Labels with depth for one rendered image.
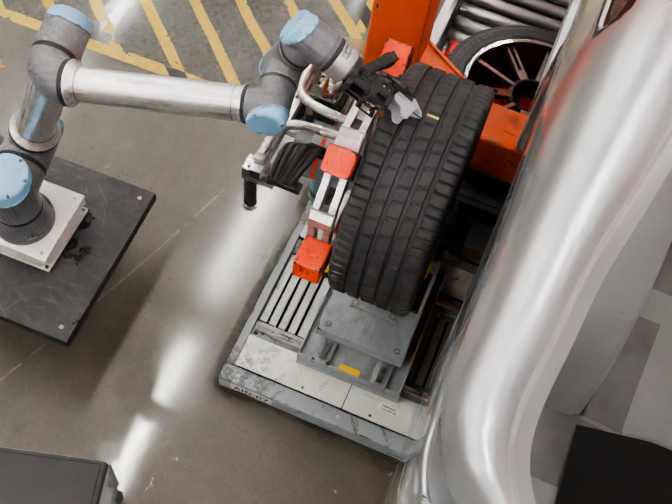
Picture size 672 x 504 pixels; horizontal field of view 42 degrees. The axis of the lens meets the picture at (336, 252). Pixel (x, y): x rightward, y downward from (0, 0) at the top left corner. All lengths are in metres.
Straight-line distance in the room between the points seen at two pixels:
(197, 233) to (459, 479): 2.15
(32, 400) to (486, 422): 2.05
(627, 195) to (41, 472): 1.81
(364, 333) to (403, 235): 0.83
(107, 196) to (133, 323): 0.45
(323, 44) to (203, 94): 0.30
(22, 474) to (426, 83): 1.52
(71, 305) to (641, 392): 1.69
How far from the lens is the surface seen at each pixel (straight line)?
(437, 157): 2.11
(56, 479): 2.63
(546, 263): 1.38
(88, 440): 3.01
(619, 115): 1.50
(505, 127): 2.85
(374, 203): 2.10
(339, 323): 2.89
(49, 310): 2.87
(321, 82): 2.49
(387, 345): 2.88
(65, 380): 3.10
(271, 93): 2.03
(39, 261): 2.91
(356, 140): 2.16
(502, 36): 3.36
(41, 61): 2.24
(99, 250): 2.95
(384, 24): 2.59
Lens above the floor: 2.82
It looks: 59 degrees down
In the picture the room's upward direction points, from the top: 10 degrees clockwise
